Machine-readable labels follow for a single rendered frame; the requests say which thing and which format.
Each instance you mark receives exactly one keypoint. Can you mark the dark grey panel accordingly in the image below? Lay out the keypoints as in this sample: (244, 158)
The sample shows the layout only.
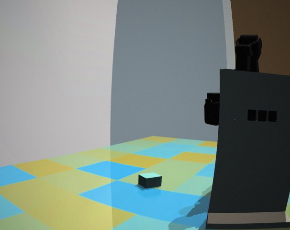
(251, 183)

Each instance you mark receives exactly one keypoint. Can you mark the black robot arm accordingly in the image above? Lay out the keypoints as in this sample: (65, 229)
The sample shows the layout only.
(248, 51)

